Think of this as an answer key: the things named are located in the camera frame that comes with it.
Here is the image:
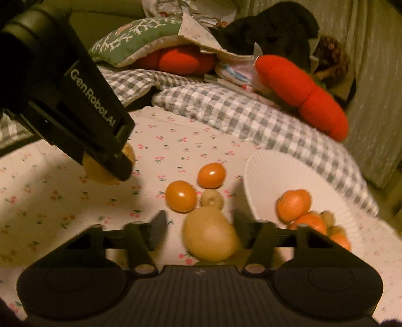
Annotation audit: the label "black cloth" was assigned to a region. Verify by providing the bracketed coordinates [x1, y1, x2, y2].
[217, 2, 320, 71]

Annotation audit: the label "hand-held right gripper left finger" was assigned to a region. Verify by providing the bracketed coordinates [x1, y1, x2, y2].
[64, 210, 168, 277]

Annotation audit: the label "cream floral cloth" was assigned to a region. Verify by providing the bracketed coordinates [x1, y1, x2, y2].
[177, 13, 255, 62]

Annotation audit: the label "shiny orange tomato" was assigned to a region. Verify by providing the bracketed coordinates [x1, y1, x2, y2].
[197, 162, 227, 189]
[165, 180, 198, 213]

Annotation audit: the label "cherry print bed sheet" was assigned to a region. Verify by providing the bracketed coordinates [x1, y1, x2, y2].
[0, 105, 402, 327]

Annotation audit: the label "white ribbed plate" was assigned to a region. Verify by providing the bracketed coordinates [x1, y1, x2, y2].
[244, 150, 362, 252]

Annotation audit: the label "large yellow pear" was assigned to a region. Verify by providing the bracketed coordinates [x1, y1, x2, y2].
[183, 206, 242, 263]
[82, 143, 136, 185]

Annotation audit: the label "olive green upholstered backrest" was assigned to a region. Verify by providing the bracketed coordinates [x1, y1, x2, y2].
[60, 0, 151, 54]

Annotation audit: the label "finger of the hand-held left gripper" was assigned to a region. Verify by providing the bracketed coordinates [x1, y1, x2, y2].
[82, 143, 132, 182]

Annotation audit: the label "green cushion white tree print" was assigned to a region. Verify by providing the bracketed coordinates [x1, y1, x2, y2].
[89, 17, 189, 68]

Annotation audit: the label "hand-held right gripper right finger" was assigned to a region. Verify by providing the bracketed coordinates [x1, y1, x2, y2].
[232, 209, 338, 274]

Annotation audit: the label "clear plastic bag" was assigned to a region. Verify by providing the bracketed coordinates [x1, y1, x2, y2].
[215, 60, 274, 95]

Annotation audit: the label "crumpled white plastic bags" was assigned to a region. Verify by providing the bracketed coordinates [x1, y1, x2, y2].
[141, 0, 236, 29]

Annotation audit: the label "small pale round fruit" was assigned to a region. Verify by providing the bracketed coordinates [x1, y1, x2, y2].
[200, 189, 224, 211]

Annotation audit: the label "long orange plush pillow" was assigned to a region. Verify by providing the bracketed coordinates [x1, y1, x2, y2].
[254, 54, 349, 142]

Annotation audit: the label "brown fuzzy plush toy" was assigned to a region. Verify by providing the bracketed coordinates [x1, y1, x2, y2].
[309, 35, 357, 104]

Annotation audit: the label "orange mandarin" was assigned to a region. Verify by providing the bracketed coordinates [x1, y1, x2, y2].
[328, 233, 351, 251]
[289, 211, 328, 235]
[277, 189, 311, 222]

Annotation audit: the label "grey white checked blanket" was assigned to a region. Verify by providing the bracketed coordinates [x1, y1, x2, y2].
[0, 67, 379, 217]

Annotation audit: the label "round orange plush pillow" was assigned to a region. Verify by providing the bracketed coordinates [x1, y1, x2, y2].
[133, 47, 217, 75]

